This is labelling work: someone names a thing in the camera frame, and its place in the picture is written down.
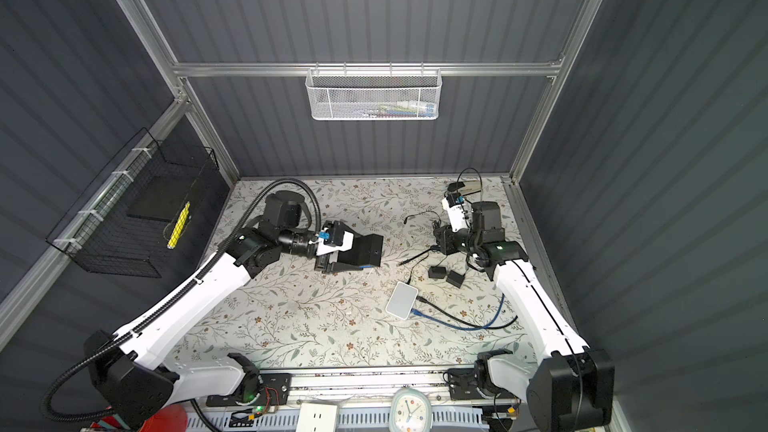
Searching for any small black adapter with cable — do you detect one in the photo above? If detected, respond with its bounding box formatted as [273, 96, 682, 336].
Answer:
[398, 218, 465, 288]

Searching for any white analog clock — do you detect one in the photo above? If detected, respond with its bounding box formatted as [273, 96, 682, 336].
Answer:
[389, 388, 432, 432]

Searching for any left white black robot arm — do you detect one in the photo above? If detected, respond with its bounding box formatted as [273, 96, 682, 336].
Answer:
[40, 178, 360, 428]

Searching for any black pad in basket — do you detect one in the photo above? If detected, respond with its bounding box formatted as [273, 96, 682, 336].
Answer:
[127, 176, 193, 223]

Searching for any floral patterned table mat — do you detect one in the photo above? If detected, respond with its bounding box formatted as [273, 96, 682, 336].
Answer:
[169, 177, 535, 368]

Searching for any white wall power socket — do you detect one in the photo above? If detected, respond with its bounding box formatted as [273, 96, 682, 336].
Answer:
[295, 402, 339, 432]

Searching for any white wire mesh basket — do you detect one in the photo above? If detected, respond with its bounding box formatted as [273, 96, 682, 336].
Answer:
[305, 71, 443, 121]

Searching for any black white stapler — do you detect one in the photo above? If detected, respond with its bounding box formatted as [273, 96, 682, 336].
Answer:
[446, 180, 482, 196]

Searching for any red pencil cup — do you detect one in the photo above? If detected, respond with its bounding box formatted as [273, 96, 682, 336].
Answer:
[84, 404, 188, 432]

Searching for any white network switch box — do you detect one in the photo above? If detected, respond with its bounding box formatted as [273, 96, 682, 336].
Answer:
[385, 281, 419, 320]

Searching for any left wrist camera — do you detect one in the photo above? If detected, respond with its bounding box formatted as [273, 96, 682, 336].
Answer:
[316, 228, 354, 256]

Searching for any blue ethernet cable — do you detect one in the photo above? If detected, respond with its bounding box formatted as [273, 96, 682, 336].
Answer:
[409, 293, 506, 331]

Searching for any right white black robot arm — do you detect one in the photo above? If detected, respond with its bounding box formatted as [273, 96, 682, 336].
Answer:
[434, 197, 615, 431]

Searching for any long black cable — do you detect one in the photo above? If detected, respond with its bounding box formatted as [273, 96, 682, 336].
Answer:
[397, 245, 520, 331]

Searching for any yellow marker in basket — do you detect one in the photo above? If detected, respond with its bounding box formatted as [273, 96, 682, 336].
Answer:
[166, 201, 191, 250]

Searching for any black wire wall basket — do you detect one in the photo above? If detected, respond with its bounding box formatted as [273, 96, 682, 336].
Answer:
[46, 134, 227, 279]

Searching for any black network switch box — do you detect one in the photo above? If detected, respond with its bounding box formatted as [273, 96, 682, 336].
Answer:
[330, 234, 384, 273]

